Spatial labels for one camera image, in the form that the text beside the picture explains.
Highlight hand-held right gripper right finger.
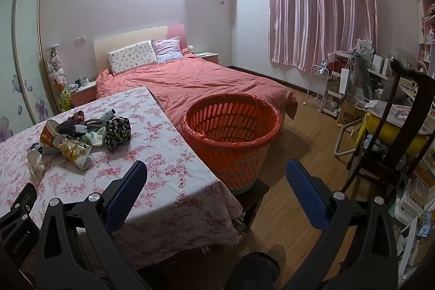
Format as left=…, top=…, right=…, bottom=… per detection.
left=282, top=159, right=400, bottom=290

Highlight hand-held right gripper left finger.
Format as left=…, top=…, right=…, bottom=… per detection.
left=36, top=160, right=150, bottom=290

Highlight black floral pouch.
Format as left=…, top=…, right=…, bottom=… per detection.
left=103, top=117, right=132, bottom=151

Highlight white paper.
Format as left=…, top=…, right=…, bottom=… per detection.
left=26, top=145, right=45, bottom=185

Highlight yellow snack packet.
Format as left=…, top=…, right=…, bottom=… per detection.
left=54, top=137, right=93, bottom=171

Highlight orange plastic laundry basket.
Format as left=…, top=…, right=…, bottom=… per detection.
left=181, top=93, right=284, bottom=194

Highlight black mesh net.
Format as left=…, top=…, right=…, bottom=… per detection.
left=54, top=121, right=77, bottom=135

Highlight white orange packet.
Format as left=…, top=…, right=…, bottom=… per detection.
left=40, top=119, right=70, bottom=149

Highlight dark wooden stool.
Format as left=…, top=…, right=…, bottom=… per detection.
left=234, top=179, right=271, bottom=236

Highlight brown slipper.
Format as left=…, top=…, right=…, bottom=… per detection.
left=267, top=244, right=286, bottom=272

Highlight white trolley shelf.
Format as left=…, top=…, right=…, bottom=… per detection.
left=323, top=50, right=356, bottom=117

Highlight person's leg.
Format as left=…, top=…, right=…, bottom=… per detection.
left=224, top=252, right=281, bottom=290

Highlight pink nightstand with mugs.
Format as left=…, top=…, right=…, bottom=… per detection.
left=70, top=81, right=97, bottom=107

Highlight yellow cushion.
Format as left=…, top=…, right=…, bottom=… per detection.
left=363, top=111, right=430, bottom=155

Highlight yellow plush toy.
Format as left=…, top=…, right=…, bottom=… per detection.
left=59, top=88, right=72, bottom=112

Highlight white storage box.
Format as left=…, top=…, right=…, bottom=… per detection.
left=396, top=181, right=435, bottom=270

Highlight white paper bag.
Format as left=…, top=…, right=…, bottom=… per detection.
left=340, top=67, right=354, bottom=95

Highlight printed paper sheet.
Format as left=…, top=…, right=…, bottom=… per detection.
left=369, top=103, right=435, bottom=134

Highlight grey office chair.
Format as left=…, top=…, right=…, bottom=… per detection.
left=353, top=50, right=374, bottom=93

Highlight white floral pillow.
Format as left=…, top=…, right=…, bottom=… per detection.
left=108, top=41, right=159, bottom=76

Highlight bed with pink duvet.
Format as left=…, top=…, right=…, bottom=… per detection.
left=96, top=54, right=298, bottom=141

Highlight hanging plush toys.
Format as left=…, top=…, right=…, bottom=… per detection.
left=48, top=47, right=67, bottom=87

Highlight dark wooden chair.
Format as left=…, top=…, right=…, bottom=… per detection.
left=341, top=59, right=435, bottom=205

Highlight pink striped pillow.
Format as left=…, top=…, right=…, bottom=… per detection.
left=152, top=36, right=184, bottom=64

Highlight beige and pink headboard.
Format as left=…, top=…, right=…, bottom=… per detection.
left=93, top=24, right=187, bottom=73

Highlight wardrobe with flower doors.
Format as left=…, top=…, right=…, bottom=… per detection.
left=0, top=0, right=58, bottom=144

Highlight pink curtain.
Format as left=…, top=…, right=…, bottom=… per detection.
left=265, top=0, right=379, bottom=71

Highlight white bookshelf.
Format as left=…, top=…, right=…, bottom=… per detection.
left=418, top=0, right=435, bottom=73

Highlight white tube frame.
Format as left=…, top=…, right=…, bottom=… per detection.
left=335, top=125, right=357, bottom=156

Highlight white wire rack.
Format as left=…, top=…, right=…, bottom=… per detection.
left=307, top=65, right=328, bottom=107

